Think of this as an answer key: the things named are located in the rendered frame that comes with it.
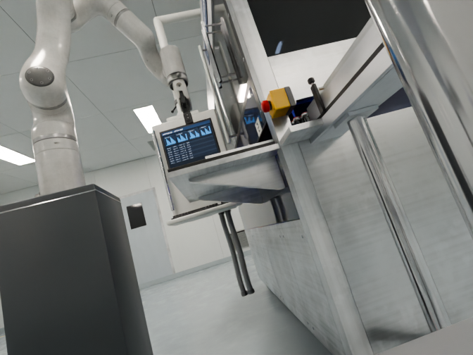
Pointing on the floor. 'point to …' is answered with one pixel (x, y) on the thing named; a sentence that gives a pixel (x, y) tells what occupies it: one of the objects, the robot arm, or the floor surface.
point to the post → (303, 191)
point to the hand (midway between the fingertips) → (188, 118)
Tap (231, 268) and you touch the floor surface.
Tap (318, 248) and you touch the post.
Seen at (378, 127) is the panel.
